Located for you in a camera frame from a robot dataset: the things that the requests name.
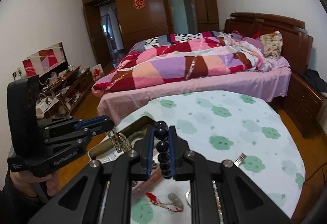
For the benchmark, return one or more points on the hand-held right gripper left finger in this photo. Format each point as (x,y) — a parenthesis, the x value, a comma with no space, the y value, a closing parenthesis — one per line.
(150,155)

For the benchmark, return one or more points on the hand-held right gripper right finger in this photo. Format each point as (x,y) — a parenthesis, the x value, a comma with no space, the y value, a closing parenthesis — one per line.
(171,155)

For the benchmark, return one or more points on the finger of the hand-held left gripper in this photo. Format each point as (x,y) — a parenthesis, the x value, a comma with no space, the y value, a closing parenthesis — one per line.
(89,121)
(99,129)

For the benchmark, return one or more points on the pink metal tin box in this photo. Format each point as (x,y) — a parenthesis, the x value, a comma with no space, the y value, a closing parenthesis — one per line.
(104,148)

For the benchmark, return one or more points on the person's left forearm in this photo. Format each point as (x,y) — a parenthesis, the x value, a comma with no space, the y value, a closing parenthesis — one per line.
(15,203)

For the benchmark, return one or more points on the person's left hand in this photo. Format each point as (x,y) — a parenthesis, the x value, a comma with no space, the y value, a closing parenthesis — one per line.
(52,185)

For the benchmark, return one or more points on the printed paper leaflet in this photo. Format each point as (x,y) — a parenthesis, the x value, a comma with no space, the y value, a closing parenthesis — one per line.
(109,158)

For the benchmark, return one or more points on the wooden television cabinet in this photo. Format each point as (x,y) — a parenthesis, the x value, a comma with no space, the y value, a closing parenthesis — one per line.
(81,81)

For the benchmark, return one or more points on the white jade bangle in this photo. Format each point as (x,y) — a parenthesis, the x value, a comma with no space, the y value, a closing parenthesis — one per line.
(188,198)

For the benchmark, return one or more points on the red and white bag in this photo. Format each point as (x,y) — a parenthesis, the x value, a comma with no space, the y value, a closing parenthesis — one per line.
(97,72)

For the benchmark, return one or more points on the white cup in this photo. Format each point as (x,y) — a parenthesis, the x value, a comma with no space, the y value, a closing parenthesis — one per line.
(70,68)

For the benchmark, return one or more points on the cloth-covered television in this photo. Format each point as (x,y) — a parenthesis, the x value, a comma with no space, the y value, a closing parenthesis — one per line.
(46,60)

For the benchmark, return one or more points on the silver metal watch band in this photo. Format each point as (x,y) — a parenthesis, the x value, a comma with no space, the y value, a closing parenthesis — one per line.
(240,158)

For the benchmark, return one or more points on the patchwork quilt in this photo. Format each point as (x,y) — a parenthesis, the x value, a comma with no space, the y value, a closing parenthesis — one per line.
(178,65)

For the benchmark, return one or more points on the wooden bed pink sheet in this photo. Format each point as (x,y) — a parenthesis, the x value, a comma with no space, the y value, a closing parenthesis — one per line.
(230,86)

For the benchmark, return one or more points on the brown wooden wardrobe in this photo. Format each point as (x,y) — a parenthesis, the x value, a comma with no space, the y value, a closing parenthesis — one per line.
(153,14)

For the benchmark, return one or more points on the red paper decoration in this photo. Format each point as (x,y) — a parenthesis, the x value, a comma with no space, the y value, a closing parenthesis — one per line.
(139,3)

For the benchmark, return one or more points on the purple pillow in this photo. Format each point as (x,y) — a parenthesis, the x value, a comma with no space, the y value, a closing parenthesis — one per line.
(255,44)

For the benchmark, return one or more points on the wooden nightstand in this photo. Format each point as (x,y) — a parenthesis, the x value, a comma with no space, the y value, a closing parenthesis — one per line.
(306,106)

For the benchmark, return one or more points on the floral pillow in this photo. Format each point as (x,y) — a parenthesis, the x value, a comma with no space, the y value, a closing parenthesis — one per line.
(272,44)

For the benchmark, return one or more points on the dark clothes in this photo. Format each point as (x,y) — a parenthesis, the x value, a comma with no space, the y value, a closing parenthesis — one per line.
(316,81)

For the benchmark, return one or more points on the dark wooden bed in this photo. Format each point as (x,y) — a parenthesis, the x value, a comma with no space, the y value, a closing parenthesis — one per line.
(293,40)

